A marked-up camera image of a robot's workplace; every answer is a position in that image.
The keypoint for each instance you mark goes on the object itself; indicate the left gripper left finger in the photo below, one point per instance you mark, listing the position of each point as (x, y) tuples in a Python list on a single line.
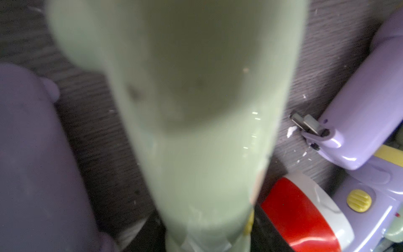
[(151, 237)]

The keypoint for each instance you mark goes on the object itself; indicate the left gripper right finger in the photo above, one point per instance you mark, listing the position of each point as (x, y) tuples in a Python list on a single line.
[(264, 235)]

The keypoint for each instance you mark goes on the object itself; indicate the red flashlight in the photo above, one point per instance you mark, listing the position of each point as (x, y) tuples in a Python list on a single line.
[(306, 217)]

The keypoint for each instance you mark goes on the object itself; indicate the light green flashlight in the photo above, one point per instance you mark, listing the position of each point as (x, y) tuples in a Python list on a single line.
[(201, 87), (394, 234)]

